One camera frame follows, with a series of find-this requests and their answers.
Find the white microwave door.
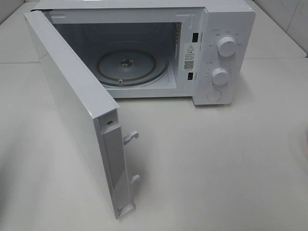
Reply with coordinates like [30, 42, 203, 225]
[25, 11, 140, 218]

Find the round door release button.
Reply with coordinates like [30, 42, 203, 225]
[207, 90, 222, 102]

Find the white timer knob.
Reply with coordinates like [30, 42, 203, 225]
[211, 68, 229, 86]

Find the glass microwave turntable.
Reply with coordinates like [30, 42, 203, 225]
[96, 49, 169, 87]

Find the white warning label sticker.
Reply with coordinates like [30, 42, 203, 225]
[182, 42, 200, 72]

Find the white microwave oven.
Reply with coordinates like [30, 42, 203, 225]
[29, 0, 256, 105]

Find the white upper power knob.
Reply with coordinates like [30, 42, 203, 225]
[217, 36, 237, 57]

